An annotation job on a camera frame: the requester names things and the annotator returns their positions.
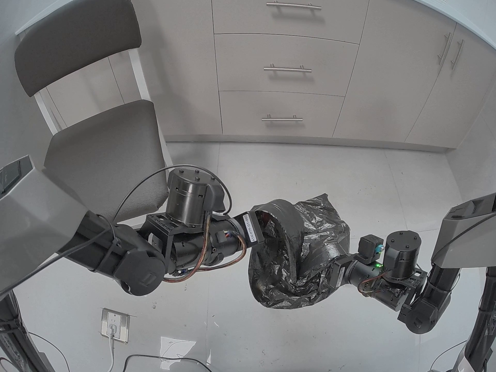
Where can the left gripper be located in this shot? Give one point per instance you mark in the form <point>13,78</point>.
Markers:
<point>252,231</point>

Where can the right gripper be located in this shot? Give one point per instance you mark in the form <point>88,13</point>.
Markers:
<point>354,273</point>

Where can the black plastic bag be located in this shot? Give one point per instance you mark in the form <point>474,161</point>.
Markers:
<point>302,246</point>

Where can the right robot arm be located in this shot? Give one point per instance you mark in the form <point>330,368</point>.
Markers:
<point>403,254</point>

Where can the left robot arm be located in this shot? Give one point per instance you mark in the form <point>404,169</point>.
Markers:
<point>38,215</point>

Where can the grey padded white chair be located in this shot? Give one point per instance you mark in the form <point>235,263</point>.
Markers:
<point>100,153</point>

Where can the beige cabinet with drawers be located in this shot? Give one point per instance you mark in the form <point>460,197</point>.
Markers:
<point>286,52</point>

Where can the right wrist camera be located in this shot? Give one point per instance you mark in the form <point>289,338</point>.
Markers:
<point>368,246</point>

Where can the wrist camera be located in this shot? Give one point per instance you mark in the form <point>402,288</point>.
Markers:
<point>216,196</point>
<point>368,246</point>

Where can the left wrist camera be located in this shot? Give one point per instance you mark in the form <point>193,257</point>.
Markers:
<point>216,196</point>

